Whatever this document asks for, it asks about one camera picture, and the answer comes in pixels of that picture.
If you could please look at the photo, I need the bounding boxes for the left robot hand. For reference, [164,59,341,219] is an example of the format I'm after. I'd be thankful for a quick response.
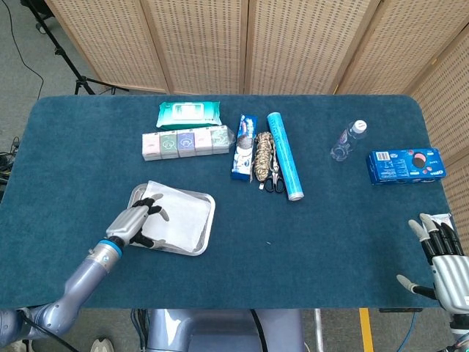
[106,193,171,249]

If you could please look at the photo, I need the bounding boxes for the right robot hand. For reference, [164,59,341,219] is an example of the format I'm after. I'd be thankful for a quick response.
[396,213,469,315]

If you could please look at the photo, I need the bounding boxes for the silver metal tray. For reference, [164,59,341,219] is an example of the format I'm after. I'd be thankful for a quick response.
[126,183,216,257]

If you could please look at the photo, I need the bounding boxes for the pocket tissue multipack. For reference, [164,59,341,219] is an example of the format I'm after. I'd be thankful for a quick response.
[141,125,236,162]

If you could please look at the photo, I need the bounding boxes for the wide blue cookie box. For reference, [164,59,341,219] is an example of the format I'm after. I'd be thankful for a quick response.
[365,147,448,186]

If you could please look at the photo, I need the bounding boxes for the white shoe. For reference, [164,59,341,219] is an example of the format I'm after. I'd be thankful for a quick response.
[90,337,115,352]

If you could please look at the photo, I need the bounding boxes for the green wet wipes pack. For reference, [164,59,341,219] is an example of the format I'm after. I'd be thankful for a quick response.
[156,100,223,130]

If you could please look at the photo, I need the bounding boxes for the slim blue cookie box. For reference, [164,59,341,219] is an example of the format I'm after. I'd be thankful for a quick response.
[230,114,259,181]

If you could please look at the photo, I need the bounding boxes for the grey robot torso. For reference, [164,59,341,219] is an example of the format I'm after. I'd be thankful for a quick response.
[146,309,307,352]

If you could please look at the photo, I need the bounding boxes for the black tripod stand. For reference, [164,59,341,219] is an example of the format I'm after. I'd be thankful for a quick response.
[21,0,130,95]

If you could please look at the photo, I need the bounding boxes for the teal table cloth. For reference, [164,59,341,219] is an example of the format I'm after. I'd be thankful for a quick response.
[0,94,462,311]

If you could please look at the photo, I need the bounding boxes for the blue cling film roll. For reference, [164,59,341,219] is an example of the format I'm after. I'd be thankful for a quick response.
[266,111,305,202]

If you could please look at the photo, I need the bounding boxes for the clear plastic water bottle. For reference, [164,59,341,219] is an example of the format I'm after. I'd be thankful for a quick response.
[330,120,369,162]

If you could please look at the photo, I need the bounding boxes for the floor cable bundle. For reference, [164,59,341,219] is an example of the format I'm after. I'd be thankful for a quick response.
[130,309,151,352]

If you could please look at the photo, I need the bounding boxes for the braided rope bundle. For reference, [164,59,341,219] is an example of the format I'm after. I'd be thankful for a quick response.
[250,131,278,183]

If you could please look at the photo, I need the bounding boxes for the black handled scissors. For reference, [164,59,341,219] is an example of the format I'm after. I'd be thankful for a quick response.
[259,146,286,194]

